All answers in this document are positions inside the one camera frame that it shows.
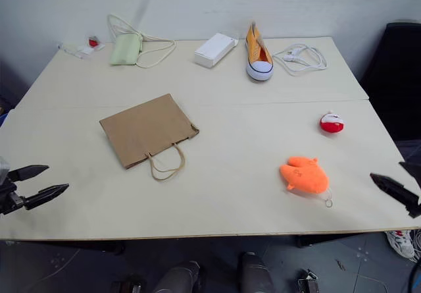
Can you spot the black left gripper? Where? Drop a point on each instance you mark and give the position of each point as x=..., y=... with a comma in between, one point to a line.
x=10, y=199

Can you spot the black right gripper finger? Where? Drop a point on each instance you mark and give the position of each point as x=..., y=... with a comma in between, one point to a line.
x=413, y=172
x=396, y=191

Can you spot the brown paper bag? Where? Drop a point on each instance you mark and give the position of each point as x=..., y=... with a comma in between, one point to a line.
x=148, y=128

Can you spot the white red sports shoe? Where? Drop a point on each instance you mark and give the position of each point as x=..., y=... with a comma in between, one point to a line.
x=401, y=242

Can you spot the blue object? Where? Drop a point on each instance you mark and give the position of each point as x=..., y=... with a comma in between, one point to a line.
x=2, y=119

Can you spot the orange plush toy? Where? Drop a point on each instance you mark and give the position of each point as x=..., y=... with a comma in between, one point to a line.
x=306, y=177

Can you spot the black chair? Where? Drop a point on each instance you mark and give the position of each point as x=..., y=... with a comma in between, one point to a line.
x=394, y=82

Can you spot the red and white plush toy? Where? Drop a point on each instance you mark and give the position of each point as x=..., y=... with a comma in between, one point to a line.
x=332, y=125

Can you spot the small red white packet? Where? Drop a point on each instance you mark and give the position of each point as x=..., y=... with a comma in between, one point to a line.
x=86, y=46

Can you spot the dark rounded grey shape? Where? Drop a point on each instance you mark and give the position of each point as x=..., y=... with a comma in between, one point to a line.
x=255, y=273
x=179, y=278

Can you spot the orange white canvas sneaker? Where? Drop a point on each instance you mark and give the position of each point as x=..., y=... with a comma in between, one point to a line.
x=258, y=54

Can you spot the white cardboard box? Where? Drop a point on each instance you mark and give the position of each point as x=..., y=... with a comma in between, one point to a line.
x=213, y=54

